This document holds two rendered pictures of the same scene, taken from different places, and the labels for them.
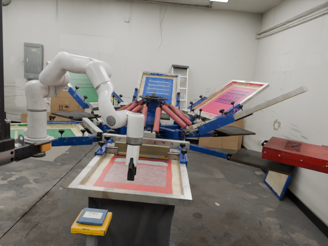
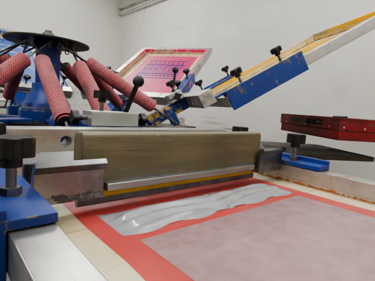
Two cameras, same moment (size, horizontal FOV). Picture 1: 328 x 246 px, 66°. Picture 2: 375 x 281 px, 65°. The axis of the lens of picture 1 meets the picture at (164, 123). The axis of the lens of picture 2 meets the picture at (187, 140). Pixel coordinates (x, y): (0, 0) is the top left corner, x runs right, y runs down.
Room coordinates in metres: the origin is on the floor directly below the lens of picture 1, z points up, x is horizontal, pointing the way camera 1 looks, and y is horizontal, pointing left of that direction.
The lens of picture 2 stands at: (1.32, 0.46, 1.10)
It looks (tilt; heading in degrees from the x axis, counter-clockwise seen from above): 7 degrees down; 319
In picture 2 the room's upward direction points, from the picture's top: 4 degrees clockwise
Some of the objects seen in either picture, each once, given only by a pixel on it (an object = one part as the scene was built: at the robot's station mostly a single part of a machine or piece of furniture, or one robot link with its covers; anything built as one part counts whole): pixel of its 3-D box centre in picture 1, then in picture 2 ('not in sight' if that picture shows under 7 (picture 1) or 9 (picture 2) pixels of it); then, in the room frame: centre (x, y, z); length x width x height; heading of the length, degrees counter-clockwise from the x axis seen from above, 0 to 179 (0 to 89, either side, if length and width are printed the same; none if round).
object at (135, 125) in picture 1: (129, 122); not in sight; (1.14, 0.16, 1.31); 0.15 x 0.10 x 0.11; 68
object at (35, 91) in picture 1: (38, 95); not in sight; (1.34, 0.68, 1.37); 0.13 x 0.10 x 0.16; 158
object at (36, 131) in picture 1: (34, 124); not in sight; (1.34, 0.69, 1.21); 0.16 x 0.13 x 0.15; 70
